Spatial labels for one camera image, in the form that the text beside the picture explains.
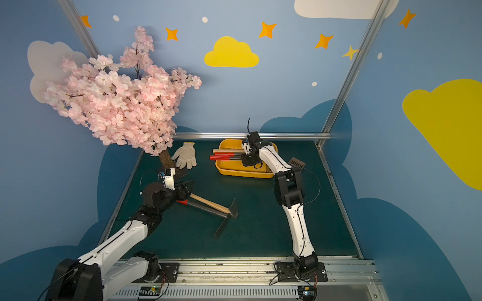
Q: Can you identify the small circuit board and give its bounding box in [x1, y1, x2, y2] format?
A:
[137, 286, 163, 300]
[297, 285, 317, 301]

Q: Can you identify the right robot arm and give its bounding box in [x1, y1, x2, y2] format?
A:
[241, 133, 319, 277]

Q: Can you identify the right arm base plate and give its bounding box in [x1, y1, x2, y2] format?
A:
[271, 262, 328, 284]

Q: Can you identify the right aluminium frame post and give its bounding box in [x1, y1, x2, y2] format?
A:
[316, 0, 398, 151]

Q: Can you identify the red grip rake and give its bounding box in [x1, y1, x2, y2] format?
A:
[210, 156, 242, 161]
[213, 152, 245, 157]
[177, 200, 231, 240]

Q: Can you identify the right small circuit board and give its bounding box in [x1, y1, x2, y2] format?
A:
[297, 285, 317, 301]

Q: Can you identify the white work glove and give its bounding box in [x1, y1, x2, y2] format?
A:
[171, 142, 197, 169]

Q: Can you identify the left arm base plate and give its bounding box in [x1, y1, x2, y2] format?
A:
[144, 262, 180, 283]

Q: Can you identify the wooden handle hoe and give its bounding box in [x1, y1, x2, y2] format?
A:
[213, 149, 246, 154]
[190, 193, 238, 219]

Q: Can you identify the red grip rake front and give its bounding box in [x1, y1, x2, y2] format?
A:
[177, 200, 231, 240]

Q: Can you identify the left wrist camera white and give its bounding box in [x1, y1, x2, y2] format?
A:
[158, 168, 176, 191]

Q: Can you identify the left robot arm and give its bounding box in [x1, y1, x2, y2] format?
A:
[42, 181, 193, 300]

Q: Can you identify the yellow plastic storage box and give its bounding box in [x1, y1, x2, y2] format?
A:
[215, 139, 274, 179]

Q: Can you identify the aluminium frame post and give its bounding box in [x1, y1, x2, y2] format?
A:
[56, 0, 100, 58]
[316, 0, 398, 151]

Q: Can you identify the pink cherry blossom tree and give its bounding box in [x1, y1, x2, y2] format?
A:
[45, 26, 202, 156]

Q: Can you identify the red grip rake back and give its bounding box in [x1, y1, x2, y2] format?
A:
[213, 152, 245, 157]

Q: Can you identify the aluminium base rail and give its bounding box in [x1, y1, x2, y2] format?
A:
[107, 257, 388, 300]

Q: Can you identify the brown slotted plastic scoop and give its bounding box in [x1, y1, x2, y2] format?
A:
[288, 158, 306, 169]

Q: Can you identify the left aluminium frame post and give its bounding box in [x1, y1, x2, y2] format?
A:
[56, 0, 100, 58]

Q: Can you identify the left small circuit board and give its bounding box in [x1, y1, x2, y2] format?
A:
[137, 286, 163, 300]

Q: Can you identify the horizontal aluminium frame bar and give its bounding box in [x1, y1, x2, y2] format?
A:
[172, 131, 332, 142]

